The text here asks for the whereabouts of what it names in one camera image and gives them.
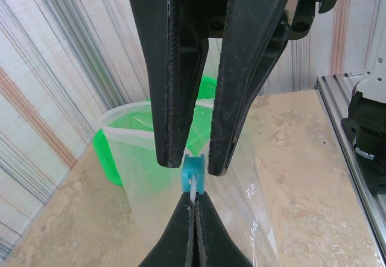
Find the clear zip-top bag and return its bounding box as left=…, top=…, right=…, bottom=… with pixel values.
left=98, top=96, right=280, bottom=267

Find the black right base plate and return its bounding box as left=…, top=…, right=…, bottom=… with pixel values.
left=341, top=118, right=386, bottom=193

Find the green plastic basket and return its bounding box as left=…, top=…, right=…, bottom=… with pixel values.
left=92, top=75, right=218, bottom=187

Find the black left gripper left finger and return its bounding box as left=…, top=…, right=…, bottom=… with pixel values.
left=138, top=192, right=195, bottom=267

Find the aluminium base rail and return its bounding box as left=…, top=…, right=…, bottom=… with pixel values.
left=315, top=73, right=386, bottom=251

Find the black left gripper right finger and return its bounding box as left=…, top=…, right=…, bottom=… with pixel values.
left=194, top=190, right=253, bottom=267

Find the blue zipper slider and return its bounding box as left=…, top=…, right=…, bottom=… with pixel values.
left=182, top=154, right=206, bottom=195

